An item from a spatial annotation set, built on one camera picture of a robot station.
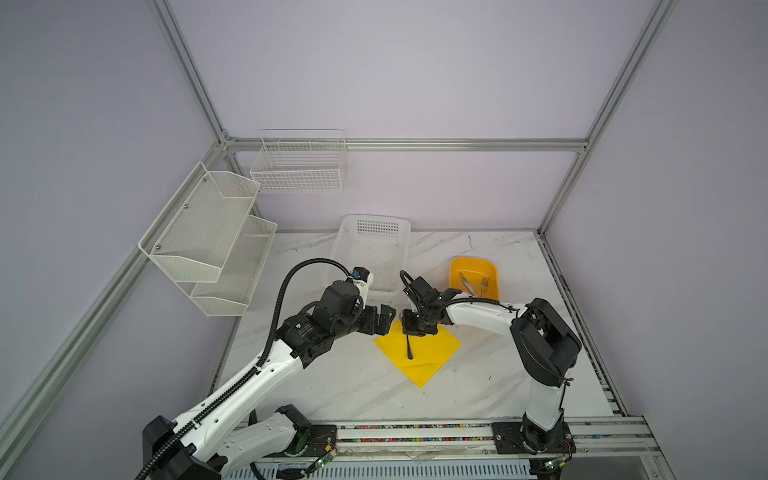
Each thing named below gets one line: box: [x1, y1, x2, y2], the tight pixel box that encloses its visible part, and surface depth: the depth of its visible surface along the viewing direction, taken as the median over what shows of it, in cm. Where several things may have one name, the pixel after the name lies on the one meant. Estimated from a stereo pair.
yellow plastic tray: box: [449, 256, 500, 302], surface depth 107 cm
